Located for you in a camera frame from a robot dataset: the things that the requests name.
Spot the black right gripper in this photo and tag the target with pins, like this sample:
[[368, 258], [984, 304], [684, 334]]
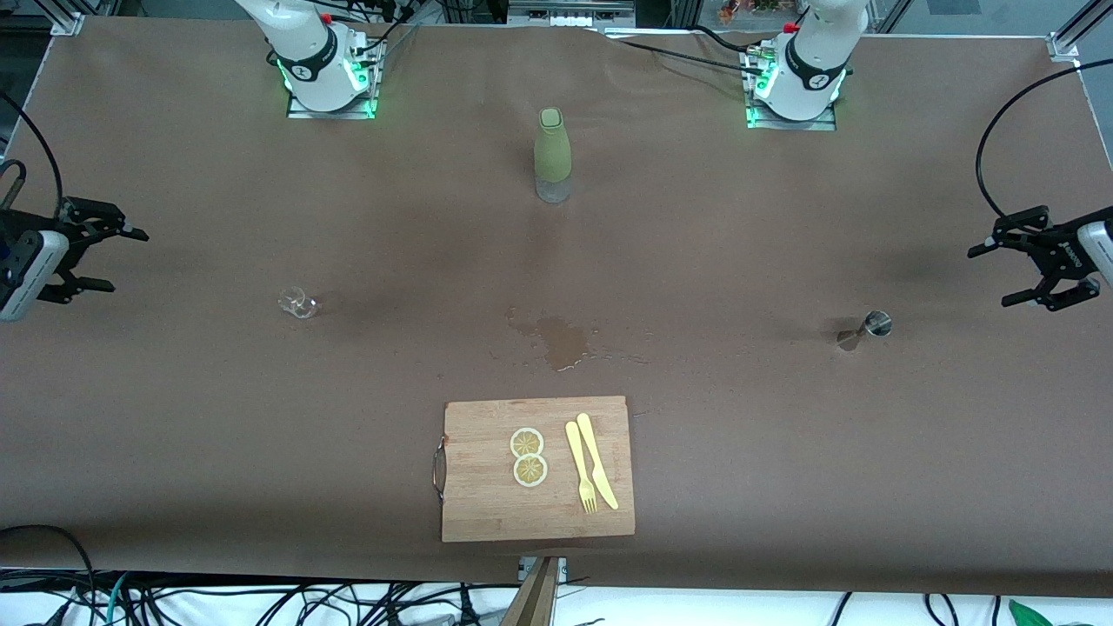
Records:
[[73, 246]]

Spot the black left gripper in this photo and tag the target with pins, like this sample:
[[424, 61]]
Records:
[[1059, 253]]

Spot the steel cone jigger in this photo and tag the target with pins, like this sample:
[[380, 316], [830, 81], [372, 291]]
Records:
[[880, 324]]

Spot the clear glass measuring cup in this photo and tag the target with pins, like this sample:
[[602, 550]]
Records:
[[300, 304]]

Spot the brown table cover sheet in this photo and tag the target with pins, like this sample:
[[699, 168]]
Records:
[[217, 435]]

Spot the green plastic object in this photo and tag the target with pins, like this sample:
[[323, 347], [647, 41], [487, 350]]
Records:
[[1030, 616]]

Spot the wooden cutting board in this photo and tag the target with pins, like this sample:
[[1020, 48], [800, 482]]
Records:
[[487, 504]]

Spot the yellow lemon slice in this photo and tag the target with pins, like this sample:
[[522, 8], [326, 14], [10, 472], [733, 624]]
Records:
[[530, 471], [526, 442]]

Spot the green sleeved glass bottle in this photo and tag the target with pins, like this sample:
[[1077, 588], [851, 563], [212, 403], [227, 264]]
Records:
[[552, 148]]

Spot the yellow plastic knife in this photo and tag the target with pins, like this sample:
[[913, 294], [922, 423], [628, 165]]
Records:
[[591, 448]]

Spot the yellow plastic fork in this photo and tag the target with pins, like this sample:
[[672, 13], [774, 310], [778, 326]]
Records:
[[576, 452]]

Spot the wooden beam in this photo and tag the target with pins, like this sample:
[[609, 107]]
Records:
[[535, 600]]

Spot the aluminium frame corner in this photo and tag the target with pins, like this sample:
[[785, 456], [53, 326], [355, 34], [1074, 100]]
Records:
[[1065, 45], [68, 19]]

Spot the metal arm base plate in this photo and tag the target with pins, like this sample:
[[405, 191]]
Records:
[[300, 113], [826, 123]]

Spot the small metal bracket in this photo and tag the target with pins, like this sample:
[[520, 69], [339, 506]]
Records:
[[524, 567]]

